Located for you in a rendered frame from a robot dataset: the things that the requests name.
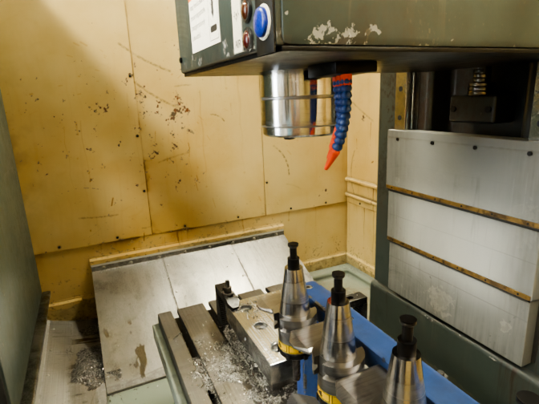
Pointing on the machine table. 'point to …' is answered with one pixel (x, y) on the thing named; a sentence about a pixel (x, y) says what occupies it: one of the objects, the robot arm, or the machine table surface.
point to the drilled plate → (260, 339)
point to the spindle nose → (296, 104)
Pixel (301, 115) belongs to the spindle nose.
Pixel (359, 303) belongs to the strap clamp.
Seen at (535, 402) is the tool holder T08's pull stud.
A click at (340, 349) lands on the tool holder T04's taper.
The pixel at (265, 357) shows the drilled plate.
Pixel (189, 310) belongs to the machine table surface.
